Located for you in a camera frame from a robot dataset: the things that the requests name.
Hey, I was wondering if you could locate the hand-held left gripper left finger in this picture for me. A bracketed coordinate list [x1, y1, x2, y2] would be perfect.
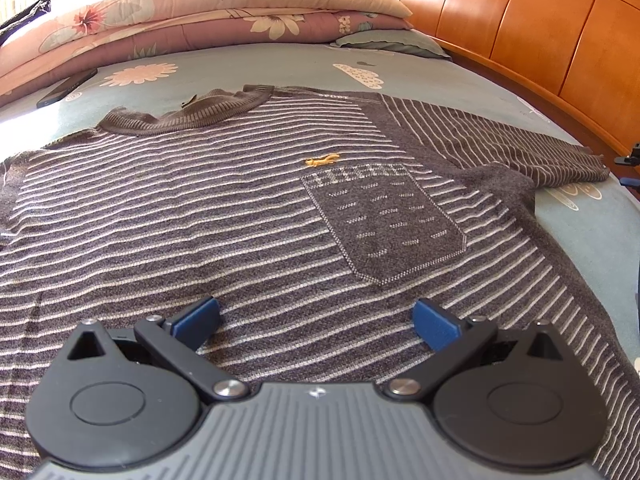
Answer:
[67, 296, 251, 403]

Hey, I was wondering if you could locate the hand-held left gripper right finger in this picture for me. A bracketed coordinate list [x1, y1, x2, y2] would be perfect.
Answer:
[384, 298, 571, 403]

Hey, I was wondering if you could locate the grey striped sweater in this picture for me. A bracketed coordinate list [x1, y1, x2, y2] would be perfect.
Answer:
[0, 85, 640, 480]

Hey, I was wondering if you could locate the wooden headboard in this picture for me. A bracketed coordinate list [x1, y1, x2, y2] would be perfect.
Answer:
[370, 0, 640, 156]

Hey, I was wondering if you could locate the flat teal pillow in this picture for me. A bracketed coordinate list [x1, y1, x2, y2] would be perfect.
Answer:
[330, 30, 453, 61]

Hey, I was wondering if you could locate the black smartphone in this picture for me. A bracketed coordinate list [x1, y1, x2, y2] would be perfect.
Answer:
[36, 67, 98, 109]

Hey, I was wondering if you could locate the pink floral folded quilt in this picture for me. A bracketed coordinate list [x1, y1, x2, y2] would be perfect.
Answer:
[0, 0, 416, 108]

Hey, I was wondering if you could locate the black garment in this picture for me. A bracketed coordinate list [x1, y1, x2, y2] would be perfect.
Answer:
[0, 0, 52, 41]

